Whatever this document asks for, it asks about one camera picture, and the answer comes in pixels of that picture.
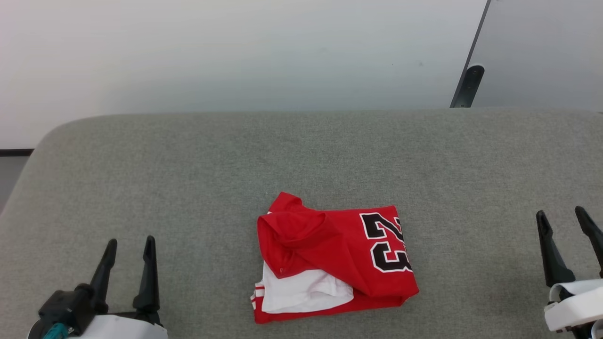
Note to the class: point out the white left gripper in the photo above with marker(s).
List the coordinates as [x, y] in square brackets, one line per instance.
[122, 328]

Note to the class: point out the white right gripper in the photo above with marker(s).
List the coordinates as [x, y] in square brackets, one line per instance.
[579, 306]

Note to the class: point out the red white jersey shirt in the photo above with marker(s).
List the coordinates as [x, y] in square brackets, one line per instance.
[339, 249]

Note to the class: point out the black baseboard strip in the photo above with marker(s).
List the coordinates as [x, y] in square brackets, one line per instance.
[16, 152]

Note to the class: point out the black panel edge strip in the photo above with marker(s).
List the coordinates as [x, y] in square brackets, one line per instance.
[478, 33]

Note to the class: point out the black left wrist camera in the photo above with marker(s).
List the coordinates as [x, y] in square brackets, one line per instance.
[66, 303]

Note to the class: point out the black oblong bracket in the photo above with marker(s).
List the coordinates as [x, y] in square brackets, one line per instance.
[470, 87]

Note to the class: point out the grey wall panel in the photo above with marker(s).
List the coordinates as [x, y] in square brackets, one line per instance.
[546, 52]

